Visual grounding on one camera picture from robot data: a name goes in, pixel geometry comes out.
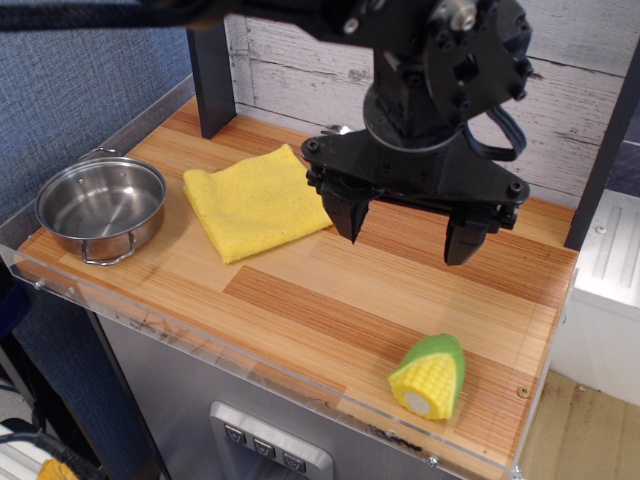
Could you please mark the white cabinet at right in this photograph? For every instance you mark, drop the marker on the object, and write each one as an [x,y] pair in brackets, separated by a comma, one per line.
[597,343]

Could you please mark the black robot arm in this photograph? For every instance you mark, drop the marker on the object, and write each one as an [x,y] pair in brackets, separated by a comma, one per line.
[436,134]

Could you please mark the silver button control panel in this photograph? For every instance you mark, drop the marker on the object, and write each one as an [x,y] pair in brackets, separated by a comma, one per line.
[234,428]

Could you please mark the green and yellow toy corn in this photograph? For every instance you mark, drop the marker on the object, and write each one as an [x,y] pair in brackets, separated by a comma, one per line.
[429,379]

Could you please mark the yellow folded cloth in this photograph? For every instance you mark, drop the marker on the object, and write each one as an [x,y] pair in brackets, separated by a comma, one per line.
[255,205]

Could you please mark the blue handled metal spork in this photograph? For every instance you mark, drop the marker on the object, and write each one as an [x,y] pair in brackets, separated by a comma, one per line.
[335,130]

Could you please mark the black vertical post left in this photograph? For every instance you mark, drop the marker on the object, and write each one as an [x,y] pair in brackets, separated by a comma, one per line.
[212,77]

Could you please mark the stainless steel pot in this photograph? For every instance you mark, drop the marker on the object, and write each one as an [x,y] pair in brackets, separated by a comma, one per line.
[103,208]

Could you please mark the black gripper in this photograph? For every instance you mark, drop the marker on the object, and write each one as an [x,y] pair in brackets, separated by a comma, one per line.
[349,171]

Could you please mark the yellow object bottom left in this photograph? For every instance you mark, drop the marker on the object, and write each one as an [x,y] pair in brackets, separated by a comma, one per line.
[53,469]

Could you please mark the clear acrylic table guard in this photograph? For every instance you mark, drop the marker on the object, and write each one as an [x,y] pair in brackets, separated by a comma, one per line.
[324,323]

